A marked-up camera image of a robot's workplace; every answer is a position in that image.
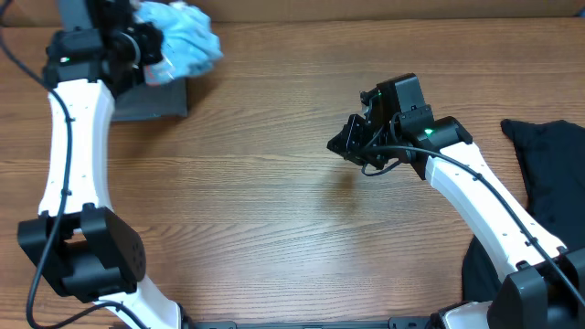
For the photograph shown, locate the brown cardboard back panel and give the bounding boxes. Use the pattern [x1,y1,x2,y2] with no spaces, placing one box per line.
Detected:
[0,0,585,27]

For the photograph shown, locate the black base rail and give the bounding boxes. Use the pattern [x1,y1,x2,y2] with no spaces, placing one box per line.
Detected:
[193,316,432,329]

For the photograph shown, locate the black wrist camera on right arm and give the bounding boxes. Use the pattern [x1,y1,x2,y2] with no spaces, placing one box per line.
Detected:
[360,73,427,127]

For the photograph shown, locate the grey folded garment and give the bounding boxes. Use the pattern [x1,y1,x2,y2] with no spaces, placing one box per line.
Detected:
[112,80,188,122]

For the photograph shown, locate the light blue printed t-shirt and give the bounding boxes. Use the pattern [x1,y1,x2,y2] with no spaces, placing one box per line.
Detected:
[134,1,223,86]

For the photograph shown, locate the black garment at right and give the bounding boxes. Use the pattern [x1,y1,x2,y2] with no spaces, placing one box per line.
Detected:
[461,118,585,302]

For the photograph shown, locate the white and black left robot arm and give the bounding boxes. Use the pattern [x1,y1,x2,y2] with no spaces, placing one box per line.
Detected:
[17,1,191,328]

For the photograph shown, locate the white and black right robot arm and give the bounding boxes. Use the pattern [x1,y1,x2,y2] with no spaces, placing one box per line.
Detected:
[327,114,584,329]

